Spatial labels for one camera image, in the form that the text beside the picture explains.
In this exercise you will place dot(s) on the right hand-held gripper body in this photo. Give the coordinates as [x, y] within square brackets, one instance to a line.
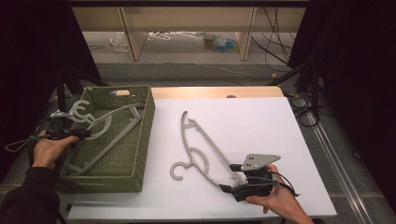
[258, 161]

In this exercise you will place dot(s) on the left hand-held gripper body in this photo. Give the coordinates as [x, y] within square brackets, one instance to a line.
[62, 133]

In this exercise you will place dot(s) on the green woven storage basket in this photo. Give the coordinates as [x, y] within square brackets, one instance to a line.
[134, 149]

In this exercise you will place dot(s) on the person's left hand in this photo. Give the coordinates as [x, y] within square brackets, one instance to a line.
[48, 154]

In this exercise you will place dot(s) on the person's right hand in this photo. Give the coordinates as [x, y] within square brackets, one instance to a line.
[281, 202]

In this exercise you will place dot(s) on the black tripod stand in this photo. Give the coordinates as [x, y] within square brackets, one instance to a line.
[61, 96]
[315, 93]

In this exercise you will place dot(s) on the white table mat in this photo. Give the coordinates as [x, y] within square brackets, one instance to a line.
[249, 124]

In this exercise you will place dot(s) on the black curtain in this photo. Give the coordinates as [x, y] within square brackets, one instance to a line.
[31, 62]
[358, 77]

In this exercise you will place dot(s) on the light wooden table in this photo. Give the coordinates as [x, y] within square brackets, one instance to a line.
[202, 92]

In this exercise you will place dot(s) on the clear plastic bag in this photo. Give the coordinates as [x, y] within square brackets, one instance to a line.
[118, 42]

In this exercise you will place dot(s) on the colourful plastic toys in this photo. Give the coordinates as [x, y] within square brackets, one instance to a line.
[219, 43]

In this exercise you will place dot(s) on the white hangers on floor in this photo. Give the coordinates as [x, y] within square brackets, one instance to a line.
[162, 35]

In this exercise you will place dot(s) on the beige wooden shelf unit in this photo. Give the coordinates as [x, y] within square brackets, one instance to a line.
[186, 18]

